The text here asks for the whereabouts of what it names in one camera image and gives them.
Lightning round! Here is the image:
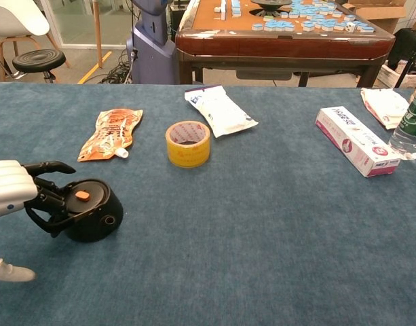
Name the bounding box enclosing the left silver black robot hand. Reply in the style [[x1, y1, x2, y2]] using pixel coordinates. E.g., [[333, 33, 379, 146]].
[[0, 160, 76, 283]]

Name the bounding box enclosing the black round device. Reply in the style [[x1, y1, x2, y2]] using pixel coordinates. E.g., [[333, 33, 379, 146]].
[[24, 179, 124, 243]]

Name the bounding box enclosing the orange spout pouch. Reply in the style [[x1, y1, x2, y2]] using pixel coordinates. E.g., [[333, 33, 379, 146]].
[[77, 107, 144, 163]]

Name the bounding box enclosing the black round swivel stool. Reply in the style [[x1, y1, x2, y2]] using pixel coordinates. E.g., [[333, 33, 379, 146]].
[[12, 48, 67, 84]]

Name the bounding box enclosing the white shell chair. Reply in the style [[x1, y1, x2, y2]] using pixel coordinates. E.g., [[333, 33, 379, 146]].
[[0, 0, 71, 81]]

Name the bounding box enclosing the yellow packing tape roll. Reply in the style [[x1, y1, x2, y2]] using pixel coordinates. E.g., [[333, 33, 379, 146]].
[[165, 120, 211, 168]]

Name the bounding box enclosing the white wet wipes pack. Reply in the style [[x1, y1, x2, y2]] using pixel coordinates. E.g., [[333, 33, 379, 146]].
[[184, 85, 259, 139]]

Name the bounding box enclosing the blue felt table cover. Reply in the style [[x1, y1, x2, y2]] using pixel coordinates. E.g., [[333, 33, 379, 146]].
[[0, 82, 416, 326]]

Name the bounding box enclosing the brown mahjong table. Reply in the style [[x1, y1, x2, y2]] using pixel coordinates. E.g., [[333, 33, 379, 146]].
[[175, 0, 397, 88]]

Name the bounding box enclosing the black round dice console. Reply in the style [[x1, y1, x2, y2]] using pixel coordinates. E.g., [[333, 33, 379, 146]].
[[250, 0, 292, 16]]

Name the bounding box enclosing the white pink toothpaste box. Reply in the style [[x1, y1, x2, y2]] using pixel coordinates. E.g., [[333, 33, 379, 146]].
[[315, 106, 402, 178]]

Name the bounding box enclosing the white paper packet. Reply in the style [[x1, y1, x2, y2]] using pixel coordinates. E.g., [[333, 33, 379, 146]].
[[360, 87, 411, 130]]

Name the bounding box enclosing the cardboard box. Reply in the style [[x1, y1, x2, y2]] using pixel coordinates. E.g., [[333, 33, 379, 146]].
[[343, 0, 407, 35]]

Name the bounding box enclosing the clear green-label water bottle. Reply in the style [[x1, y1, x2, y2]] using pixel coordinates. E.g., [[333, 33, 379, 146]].
[[387, 79, 416, 162]]

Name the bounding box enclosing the black cable bundle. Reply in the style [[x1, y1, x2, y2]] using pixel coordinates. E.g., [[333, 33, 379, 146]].
[[100, 49, 133, 85]]

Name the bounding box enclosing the wooden post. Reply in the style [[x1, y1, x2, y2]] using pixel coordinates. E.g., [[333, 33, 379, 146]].
[[93, 0, 104, 70]]

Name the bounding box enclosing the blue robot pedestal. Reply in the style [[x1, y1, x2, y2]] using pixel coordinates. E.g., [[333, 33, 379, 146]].
[[126, 0, 177, 85]]

